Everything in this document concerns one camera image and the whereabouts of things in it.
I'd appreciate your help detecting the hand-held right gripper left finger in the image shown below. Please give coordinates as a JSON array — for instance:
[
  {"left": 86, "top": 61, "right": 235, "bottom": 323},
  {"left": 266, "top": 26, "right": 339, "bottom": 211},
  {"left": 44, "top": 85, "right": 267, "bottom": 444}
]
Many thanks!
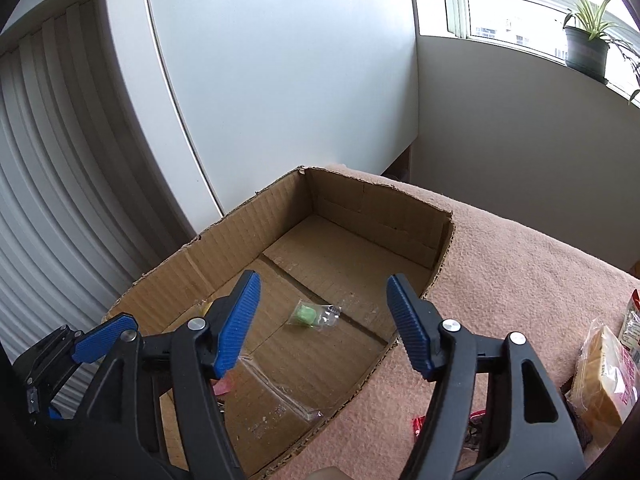
[{"left": 55, "top": 270, "right": 263, "bottom": 480}]

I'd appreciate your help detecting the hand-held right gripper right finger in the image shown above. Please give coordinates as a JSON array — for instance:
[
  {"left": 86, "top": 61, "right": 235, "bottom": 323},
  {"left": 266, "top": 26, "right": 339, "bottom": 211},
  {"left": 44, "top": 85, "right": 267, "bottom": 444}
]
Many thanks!
[{"left": 387, "top": 274, "right": 588, "bottom": 480}]

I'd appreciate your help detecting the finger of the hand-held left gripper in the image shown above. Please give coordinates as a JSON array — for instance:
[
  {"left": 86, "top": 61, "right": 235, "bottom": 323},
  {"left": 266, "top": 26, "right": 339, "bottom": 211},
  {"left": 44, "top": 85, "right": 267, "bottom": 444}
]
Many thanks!
[
  {"left": 15, "top": 314, "right": 138, "bottom": 396},
  {"left": 27, "top": 385, "right": 66, "bottom": 423}
]

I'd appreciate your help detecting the brown cardboard box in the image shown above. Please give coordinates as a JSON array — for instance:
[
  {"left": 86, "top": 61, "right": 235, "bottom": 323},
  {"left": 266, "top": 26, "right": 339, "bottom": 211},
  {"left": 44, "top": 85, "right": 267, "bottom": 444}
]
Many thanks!
[{"left": 100, "top": 164, "right": 457, "bottom": 480}]

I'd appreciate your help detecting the clear red-print snack packet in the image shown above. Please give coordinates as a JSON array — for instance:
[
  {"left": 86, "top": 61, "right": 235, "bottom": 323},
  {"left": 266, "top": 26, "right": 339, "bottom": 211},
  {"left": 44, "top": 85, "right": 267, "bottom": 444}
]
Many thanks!
[{"left": 464, "top": 407, "right": 488, "bottom": 455}]

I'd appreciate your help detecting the sliced bread packet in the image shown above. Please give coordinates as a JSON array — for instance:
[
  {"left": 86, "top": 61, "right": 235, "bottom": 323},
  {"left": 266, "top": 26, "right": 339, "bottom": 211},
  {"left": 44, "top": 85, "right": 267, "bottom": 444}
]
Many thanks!
[{"left": 570, "top": 317, "right": 638, "bottom": 433}]

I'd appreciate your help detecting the silver snack packet red label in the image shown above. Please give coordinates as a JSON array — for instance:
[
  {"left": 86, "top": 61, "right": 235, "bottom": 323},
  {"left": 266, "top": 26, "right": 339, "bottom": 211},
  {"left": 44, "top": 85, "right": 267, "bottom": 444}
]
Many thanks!
[{"left": 617, "top": 290, "right": 640, "bottom": 356}]

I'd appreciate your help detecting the green candy in clear wrapper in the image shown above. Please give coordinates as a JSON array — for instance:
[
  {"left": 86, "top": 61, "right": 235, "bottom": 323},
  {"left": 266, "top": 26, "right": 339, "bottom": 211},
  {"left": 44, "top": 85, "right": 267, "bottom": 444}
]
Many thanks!
[{"left": 289, "top": 299, "right": 343, "bottom": 331}]

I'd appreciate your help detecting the empty clear plastic bag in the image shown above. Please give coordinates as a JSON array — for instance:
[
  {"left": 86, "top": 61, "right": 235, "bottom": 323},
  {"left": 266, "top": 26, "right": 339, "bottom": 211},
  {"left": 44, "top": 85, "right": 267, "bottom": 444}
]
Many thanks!
[{"left": 239, "top": 355, "right": 323, "bottom": 421}]

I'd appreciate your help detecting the pink blanket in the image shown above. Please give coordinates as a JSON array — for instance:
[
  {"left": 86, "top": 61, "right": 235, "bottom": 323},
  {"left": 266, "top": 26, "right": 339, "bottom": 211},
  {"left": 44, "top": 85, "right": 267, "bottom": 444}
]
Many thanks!
[{"left": 260, "top": 162, "right": 640, "bottom": 480}]

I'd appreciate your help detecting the white slatted panel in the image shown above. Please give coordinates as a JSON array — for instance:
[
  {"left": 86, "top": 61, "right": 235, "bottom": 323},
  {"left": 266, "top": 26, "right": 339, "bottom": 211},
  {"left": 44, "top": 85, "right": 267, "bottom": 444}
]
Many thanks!
[{"left": 0, "top": 0, "right": 201, "bottom": 411}]

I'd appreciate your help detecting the white cabinet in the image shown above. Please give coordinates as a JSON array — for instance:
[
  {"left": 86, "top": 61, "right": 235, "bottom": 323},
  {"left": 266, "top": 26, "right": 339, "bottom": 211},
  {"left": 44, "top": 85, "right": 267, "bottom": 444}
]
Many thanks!
[{"left": 95, "top": 0, "right": 420, "bottom": 241}]

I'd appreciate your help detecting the potted spider plant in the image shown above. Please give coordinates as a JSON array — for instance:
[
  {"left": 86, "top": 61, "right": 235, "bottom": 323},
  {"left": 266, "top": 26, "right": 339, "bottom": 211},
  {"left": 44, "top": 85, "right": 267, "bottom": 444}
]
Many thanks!
[{"left": 557, "top": 0, "right": 640, "bottom": 106}]

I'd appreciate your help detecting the white-framed window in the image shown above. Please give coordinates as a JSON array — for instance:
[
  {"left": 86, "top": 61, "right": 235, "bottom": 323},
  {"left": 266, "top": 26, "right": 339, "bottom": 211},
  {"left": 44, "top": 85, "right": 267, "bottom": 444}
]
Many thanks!
[{"left": 400, "top": 0, "right": 640, "bottom": 106}]

